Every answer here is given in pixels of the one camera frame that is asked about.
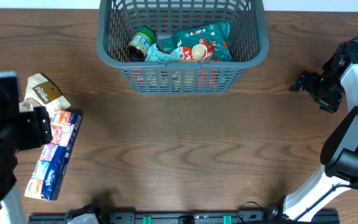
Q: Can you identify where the green Nescafe coffee bag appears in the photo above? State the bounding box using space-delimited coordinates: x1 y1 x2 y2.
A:
162 21 232 62

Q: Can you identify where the green lidded spice jar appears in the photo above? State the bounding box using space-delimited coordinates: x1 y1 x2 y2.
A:
127 26 157 59

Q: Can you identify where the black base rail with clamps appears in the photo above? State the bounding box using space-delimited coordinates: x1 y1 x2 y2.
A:
28 202 341 224

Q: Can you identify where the orange San Remo spaghetti pack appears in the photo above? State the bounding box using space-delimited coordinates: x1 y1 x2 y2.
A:
121 68 236 94

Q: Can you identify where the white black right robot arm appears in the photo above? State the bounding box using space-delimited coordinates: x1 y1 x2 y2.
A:
269 38 358 223

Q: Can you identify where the blue Kleenex tissue multipack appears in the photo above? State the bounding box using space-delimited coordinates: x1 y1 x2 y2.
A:
24 110 82 200

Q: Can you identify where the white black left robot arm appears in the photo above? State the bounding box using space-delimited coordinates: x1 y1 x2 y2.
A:
0 71 52 223

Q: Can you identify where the grey plastic mesh basket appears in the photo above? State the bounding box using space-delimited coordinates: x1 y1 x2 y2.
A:
97 0 269 95

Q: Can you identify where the teal wet wipes pack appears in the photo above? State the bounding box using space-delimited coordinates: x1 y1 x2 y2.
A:
145 44 180 62

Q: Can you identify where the beige brown snack pouch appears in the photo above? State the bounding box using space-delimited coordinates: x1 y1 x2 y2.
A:
19 73 71 118

